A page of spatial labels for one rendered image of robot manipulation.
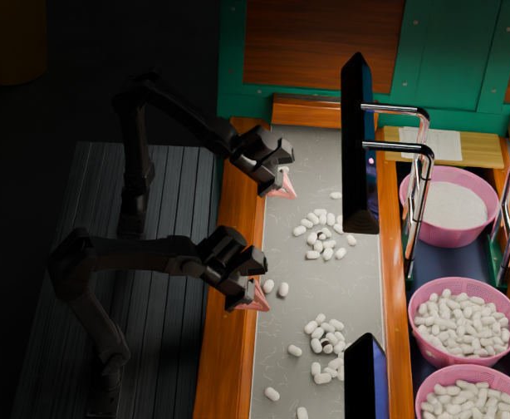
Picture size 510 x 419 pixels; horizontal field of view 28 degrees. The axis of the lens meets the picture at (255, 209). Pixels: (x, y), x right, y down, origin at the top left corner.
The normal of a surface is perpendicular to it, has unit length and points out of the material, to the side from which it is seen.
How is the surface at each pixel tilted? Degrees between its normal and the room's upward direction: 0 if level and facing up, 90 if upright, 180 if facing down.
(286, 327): 0
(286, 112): 90
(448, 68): 90
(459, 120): 90
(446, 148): 0
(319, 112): 90
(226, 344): 0
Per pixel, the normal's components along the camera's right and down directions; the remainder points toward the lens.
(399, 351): 0.05, -0.76
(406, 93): -0.06, 0.65
